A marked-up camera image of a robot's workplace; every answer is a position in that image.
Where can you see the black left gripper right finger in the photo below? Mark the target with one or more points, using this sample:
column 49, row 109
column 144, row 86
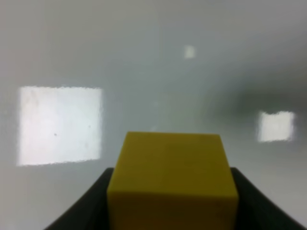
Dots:
column 257, row 212

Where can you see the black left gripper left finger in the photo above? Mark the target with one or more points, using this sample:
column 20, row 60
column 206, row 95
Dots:
column 90, row 212

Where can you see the yellow block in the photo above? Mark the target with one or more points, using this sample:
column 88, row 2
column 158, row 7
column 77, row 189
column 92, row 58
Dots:
column 172, row 181

